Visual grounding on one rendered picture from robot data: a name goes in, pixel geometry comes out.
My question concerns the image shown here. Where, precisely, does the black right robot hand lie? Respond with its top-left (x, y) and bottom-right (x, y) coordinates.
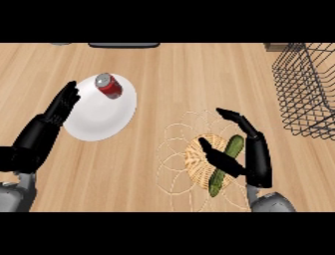
top-left (196, 107), bottom-right (273, 189)

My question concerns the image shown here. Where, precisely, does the green squash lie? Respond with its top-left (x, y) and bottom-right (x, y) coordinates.
top-left (207, 133), bottom-right (245, 198)

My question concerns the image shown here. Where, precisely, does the white round plate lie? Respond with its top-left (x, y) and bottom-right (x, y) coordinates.
top-left (62, 72), bottom-right (140, 142)

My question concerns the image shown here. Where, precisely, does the dark grey flat appliance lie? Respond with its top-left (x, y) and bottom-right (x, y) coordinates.
top-left (87, 42), bottom-right (162, 50)

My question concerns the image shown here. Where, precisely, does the brown wooden block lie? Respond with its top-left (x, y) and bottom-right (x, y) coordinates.
top-left (263, 42), bottom-right (304, 53)

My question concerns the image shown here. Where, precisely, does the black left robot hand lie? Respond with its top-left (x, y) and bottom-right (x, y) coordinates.
top-left (0, 80), bottom-right (82, 175)

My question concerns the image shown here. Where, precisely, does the black wire basket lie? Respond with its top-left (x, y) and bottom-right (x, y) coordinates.
top-left (270, 42), bottom-right (335, 143)

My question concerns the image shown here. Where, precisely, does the woven wicker placemat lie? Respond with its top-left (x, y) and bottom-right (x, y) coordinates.
top-left (155, 110), bottom-right (252, 213)

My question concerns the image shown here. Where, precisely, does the red soda can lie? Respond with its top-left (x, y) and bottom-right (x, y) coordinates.
top-left (94, 72), bottom-right (125, 100)

